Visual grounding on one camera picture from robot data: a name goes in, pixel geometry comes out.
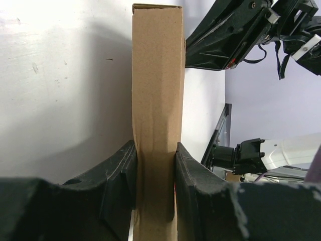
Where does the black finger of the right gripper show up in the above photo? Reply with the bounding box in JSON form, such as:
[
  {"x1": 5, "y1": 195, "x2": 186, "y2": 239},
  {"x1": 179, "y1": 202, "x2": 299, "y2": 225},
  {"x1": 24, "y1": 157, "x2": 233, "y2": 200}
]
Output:
[{"x1": 186, "y1": 1, "x2": 266, "y2": 71}]

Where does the brown cardboard box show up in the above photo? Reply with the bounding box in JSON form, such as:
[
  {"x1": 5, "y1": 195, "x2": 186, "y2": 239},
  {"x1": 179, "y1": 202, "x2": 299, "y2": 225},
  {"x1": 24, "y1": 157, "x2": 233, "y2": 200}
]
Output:
[{"x1": 132, "y1": 4, "x2": 186, "y2": 240}]

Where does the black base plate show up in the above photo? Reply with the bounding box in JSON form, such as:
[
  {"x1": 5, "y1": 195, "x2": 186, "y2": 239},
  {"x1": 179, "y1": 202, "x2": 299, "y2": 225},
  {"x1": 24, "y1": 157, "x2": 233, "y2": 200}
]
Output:
[{"x1": 201, "y1": 103, "x2": 232, "y2": 170}]

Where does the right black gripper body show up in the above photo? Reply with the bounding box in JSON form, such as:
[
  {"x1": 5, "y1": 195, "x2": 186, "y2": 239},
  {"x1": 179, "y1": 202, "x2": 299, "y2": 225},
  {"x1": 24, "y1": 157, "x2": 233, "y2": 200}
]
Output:
[{"x1": 225, "y1": 0, "x2": 321, "y2": 71}]

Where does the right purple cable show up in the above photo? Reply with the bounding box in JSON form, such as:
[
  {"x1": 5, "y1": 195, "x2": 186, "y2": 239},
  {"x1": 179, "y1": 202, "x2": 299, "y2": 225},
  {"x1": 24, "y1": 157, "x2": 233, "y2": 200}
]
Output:
[{"x1": 254, "y1": 144, "x2": 321, "y2": 185}]

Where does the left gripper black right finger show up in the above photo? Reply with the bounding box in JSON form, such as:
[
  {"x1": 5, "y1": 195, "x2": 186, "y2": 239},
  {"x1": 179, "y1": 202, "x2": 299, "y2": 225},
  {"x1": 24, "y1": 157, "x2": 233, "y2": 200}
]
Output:
[{"x1": 176, "y1": 144, "x2": 320, "y2": 240}]

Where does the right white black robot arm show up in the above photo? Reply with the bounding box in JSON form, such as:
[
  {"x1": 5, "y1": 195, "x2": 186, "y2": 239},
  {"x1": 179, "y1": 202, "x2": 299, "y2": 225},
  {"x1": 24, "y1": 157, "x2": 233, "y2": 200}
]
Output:
[{"x1": 186, "y1": 1, "x2": 320, "y2": 177}]

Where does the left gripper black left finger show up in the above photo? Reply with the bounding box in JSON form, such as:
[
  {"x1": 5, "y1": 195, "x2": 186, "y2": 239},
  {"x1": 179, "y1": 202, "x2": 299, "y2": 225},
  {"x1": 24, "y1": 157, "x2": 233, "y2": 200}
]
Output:
[{"x1": 1, "y1": 141, "x2": 137, "y2": 240}]

